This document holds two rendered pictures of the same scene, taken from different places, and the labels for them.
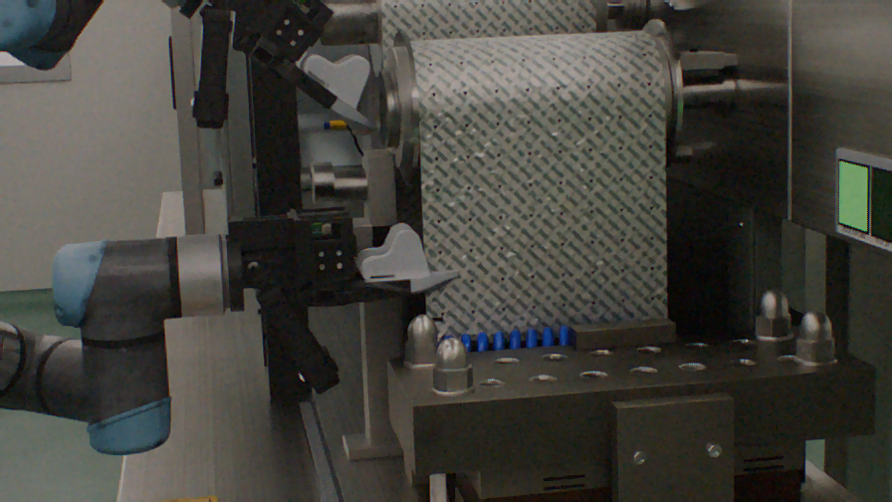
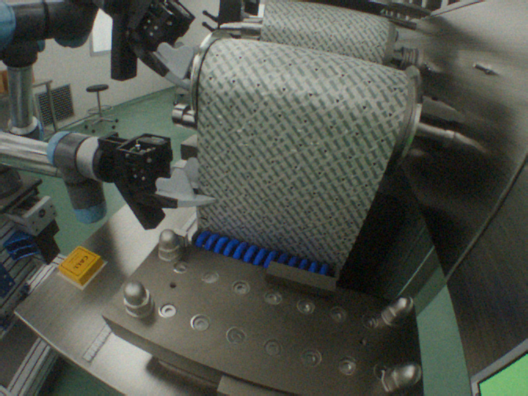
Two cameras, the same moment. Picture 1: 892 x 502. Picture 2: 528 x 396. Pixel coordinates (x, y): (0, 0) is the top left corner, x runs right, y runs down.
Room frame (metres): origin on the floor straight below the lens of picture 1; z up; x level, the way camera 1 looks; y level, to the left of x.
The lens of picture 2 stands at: (1.09, -0.18, 1.32)
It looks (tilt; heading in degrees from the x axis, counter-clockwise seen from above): 34 degrees down; 20
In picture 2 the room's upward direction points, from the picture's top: 8 degrees clockwise
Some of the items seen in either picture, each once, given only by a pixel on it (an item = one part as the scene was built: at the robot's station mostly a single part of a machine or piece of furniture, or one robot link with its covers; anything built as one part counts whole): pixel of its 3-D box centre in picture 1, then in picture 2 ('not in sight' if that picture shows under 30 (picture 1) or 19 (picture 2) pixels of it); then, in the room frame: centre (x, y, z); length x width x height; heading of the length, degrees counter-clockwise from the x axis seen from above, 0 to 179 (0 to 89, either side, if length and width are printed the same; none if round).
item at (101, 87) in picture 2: not in sight; (100, 107); (3.20, 3.33, 0.31); 0.55 x 0.53 x 0.62; 9
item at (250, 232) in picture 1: (293, 261); (133, 164); (1.33, 0.14, 1.12); 0.12 x 0.08 x 0.09; 99
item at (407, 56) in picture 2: (620, 5); (401, 59); (1.70, -0.21, 1.33); 0.07 x 0.07 x 0.07; 9
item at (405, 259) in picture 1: (409, 260); (183, 186); (1.33, 0.03, 1.11); 0.09 x 0.03 x 0.06; 98
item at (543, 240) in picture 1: (547, 250); (276, 205); (1.36, -0.10, 1.11); 0.23 x 0.01 x 0.18; 99
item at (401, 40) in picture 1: (404, 108); (217, 82); (1.41, 0.03, 1.25); 0.15 x 0.01 x 0.15; 9
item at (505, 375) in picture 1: (623, 394); (270, 331); (1.25, -0.15, 1.00); 0.40 x 0.16 x 0.06; 99
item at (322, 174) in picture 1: (322, 182); (182, 115); (1.43, 0.12, 1.18); 0.04 x 0.02 x 0.04; 9
